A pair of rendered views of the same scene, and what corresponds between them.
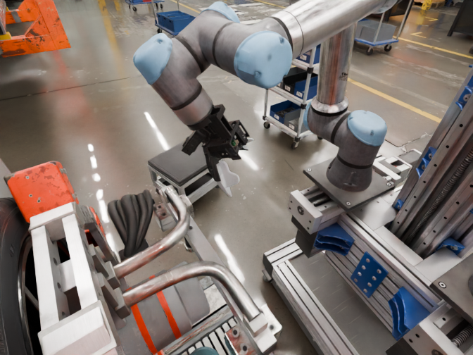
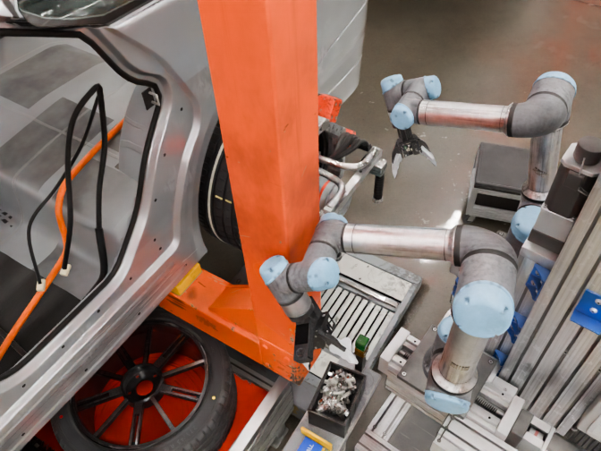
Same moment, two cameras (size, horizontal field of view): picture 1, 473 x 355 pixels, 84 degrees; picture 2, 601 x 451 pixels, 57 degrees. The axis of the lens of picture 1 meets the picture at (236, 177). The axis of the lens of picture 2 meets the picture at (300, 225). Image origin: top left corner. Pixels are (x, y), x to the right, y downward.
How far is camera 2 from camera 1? 1.59 m
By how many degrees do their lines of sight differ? 47
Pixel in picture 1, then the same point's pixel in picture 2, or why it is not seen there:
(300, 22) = (426, 111)
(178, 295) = (330, 191)
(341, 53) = (534, 151)
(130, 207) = (347, 140)
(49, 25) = not seen: outside the picture
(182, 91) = (390, 106)
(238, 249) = not seen: hidden behind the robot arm
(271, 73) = (397, 123)
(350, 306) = not seen: hidden behind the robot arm
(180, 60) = (395, 92)
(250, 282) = (435, 317)
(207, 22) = (413, 84)
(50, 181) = (328, 106)
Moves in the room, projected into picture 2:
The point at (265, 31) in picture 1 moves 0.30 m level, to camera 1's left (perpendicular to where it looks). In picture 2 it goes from (403, 105) to (357, 56)
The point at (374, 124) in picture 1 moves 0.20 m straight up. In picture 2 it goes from (529, 223) to (548, 177)
